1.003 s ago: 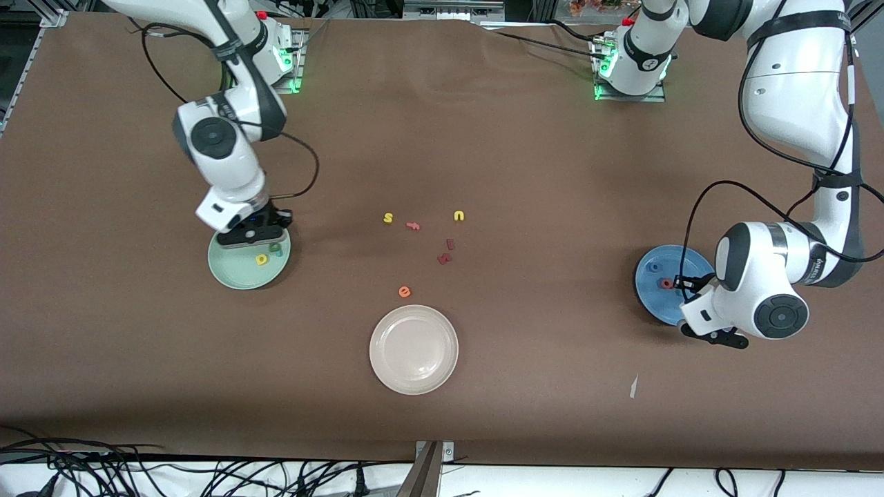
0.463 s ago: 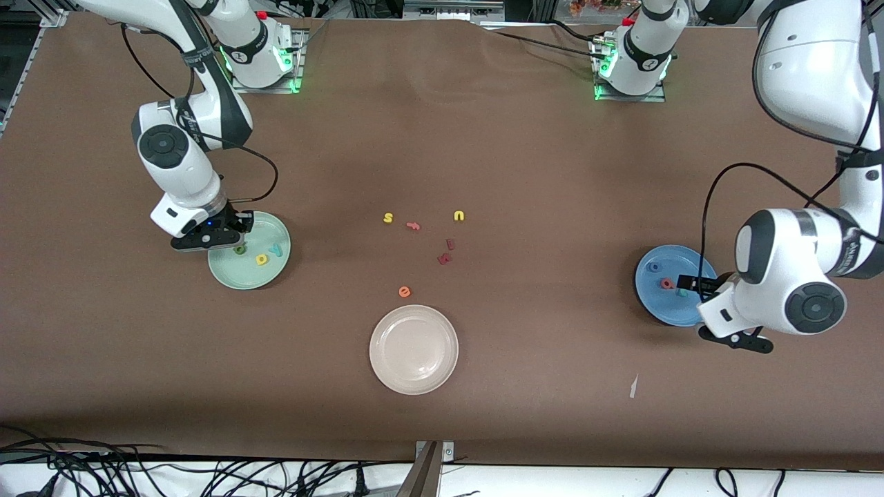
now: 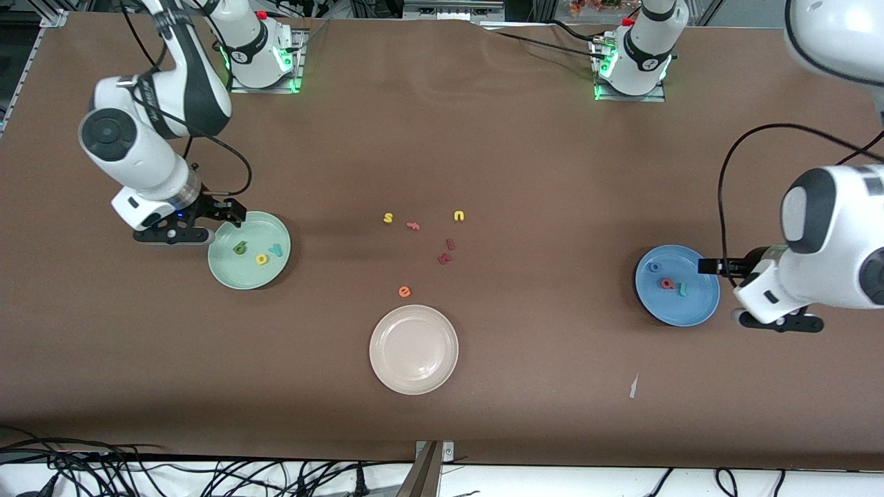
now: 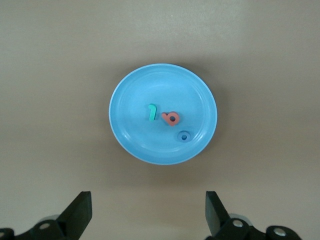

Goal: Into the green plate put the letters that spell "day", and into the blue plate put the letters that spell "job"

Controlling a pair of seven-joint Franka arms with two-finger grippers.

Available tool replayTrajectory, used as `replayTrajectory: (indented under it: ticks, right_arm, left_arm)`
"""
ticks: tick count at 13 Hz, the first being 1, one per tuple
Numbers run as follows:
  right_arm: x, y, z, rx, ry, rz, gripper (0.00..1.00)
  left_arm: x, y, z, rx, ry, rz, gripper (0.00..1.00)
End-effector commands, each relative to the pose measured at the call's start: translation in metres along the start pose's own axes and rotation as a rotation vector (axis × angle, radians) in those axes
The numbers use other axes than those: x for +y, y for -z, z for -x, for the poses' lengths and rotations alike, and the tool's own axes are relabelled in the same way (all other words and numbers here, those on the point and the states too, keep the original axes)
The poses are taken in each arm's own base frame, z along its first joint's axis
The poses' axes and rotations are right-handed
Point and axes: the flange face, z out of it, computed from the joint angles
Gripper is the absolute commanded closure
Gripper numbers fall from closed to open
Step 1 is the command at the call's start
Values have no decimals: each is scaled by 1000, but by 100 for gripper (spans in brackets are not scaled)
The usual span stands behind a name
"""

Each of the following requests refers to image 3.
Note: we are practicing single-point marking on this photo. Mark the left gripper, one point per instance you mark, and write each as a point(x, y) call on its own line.
point(751, 263)

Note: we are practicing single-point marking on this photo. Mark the aluminium side rail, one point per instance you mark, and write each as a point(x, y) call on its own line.
point(14, 76)

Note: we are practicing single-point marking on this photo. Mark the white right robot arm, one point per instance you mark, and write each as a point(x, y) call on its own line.
point(138, 152)

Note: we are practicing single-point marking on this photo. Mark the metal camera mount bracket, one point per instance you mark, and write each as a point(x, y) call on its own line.
point(428, 469)

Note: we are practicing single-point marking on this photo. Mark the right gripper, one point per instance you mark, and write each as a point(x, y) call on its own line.
point(206, 209)

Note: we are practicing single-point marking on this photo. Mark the blue plate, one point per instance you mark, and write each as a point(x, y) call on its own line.
point(680, 310)

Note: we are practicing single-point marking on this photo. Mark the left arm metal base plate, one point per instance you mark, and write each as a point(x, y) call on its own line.
point(628, 98)

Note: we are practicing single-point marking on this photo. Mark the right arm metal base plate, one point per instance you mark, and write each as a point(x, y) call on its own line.
point(302, 62)

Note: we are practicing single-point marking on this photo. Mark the dark red letter k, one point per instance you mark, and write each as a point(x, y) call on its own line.
point(445, 259)

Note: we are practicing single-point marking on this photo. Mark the green letter b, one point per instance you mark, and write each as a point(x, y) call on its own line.
point(237, 250)

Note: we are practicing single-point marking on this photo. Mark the white tape scrap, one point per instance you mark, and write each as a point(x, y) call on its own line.
point(633, 386)

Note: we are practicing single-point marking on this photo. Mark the aluminium frame corner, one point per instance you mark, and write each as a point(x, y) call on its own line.
point(52, 14)

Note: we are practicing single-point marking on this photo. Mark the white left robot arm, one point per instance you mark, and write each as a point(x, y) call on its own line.
point(836, 228)

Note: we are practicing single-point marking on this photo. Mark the orange flowers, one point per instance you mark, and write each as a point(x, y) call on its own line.
point(601, 5)

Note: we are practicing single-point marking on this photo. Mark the grey equipment box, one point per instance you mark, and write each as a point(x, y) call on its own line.
point(452, 8)

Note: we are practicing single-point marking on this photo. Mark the yellow letter d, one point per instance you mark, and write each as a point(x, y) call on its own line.
point(258, 261)

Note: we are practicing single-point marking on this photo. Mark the green plate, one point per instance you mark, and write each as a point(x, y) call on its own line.
point(259, 231)

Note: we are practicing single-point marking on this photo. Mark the beige plate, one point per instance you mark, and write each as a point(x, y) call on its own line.
point(414, 349)

